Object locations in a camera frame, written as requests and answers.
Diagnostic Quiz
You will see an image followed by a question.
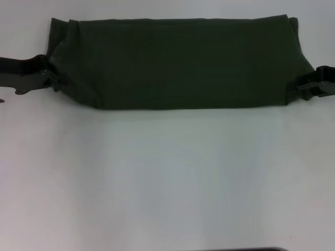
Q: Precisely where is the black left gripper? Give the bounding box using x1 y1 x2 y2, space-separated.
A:
0 54 68 96

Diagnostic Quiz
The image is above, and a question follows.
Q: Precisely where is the dark green printed t-shirt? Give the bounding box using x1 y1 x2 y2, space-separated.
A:
46 16 315 111

